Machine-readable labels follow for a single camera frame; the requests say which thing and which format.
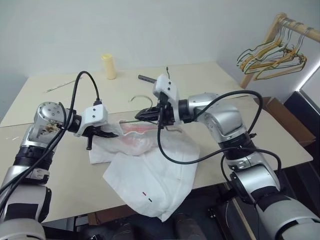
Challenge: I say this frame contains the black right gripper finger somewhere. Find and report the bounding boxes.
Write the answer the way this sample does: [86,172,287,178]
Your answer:
[136,114,161,122]
[134,105,161,119]

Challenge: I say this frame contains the wooden clothes rack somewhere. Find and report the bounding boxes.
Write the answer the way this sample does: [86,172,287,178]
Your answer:
[239,12,320,89]

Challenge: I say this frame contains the thin pencil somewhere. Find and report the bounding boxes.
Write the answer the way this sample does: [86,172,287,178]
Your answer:
[45,80,76,93]

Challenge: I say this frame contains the grey USB hub with cable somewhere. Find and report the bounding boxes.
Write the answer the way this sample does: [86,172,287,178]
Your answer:
[137,65,172,85]

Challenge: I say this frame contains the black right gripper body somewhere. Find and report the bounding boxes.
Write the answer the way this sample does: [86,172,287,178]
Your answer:
[156,91,176,127]

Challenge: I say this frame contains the brown wooden board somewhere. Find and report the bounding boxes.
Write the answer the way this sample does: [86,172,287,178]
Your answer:
[95,206,137,226]

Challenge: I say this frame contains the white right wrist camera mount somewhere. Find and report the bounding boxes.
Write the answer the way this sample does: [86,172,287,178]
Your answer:
[152,73,181,111]

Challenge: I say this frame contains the brown cardboard box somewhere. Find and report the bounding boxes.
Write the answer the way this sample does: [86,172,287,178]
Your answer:
[253,96,316,148]

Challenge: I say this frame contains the dark cabinet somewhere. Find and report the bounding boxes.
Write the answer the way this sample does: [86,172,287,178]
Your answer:
[283,66,320,142]

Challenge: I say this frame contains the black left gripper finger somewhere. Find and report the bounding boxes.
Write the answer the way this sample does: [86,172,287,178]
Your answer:
[96,130,119,139]

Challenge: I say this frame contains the cream plastic bottle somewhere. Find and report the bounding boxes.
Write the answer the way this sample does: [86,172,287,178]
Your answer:
[100,53,118,81]

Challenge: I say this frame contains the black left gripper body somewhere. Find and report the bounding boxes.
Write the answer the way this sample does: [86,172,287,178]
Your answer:
[81,124,107,151]

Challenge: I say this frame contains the dark rounded shape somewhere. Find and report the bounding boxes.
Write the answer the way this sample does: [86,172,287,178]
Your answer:
[109,221,141,240]

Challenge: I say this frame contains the thin green wire hanger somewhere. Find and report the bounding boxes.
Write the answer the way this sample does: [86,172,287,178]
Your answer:
[119,93,184,132]

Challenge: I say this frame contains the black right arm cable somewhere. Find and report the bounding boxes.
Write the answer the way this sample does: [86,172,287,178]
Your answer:
[156,89,283,181]

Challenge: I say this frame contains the wooden stick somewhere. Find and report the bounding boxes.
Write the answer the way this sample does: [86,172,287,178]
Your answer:
[231,196,254,240]

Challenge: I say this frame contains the white shorts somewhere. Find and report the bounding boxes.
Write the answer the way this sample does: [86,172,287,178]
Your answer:
[89,119,201,222]

